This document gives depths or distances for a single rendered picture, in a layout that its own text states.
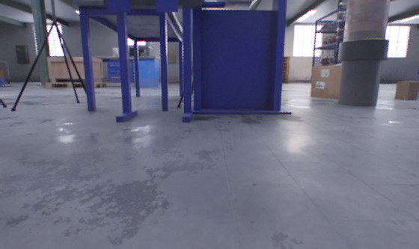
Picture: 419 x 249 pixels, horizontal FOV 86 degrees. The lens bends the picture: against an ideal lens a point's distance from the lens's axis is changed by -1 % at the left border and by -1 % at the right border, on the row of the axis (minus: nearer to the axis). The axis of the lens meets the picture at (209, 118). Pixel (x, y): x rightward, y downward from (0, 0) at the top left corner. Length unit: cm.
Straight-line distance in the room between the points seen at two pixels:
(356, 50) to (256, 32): 114
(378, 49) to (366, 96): 45
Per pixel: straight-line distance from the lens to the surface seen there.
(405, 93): 394
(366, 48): 274
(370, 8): 284
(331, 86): 357
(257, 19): 203
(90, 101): 216
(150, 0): 165
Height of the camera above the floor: 28
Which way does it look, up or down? 10 degrees down
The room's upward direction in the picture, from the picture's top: straight up
